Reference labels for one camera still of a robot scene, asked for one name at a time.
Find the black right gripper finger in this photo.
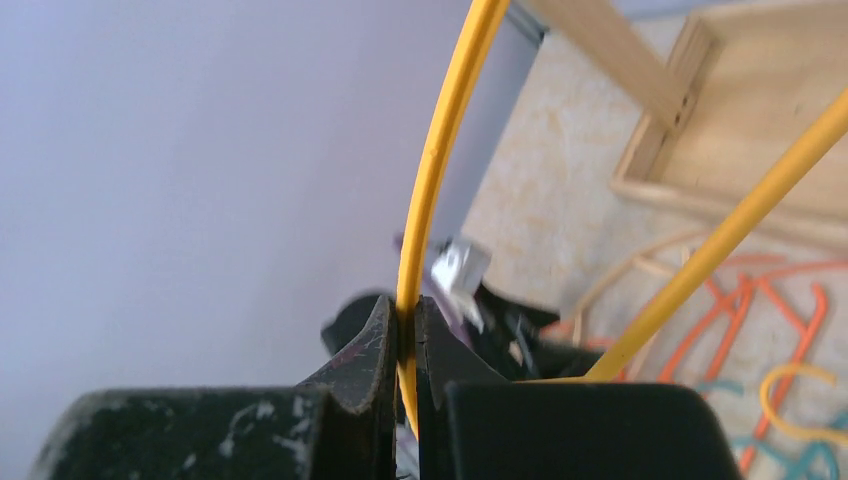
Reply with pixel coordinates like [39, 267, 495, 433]
[29, 295, 397, 479]

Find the beige plastic hanger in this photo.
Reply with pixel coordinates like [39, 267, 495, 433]
[563, 228, 709, 346]

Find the orange plastic hanger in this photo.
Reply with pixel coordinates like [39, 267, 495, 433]
[543, 254, 790, 386]
[734, 260, 847, 479]

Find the wooden hanger rack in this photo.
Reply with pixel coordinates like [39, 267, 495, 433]
[531, 1, 847, 219]

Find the teal plastic hanger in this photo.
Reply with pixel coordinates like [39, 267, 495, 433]
[695, 380, 847, 480]

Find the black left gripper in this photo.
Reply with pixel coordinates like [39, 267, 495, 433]
[321, 281, 745, 480]

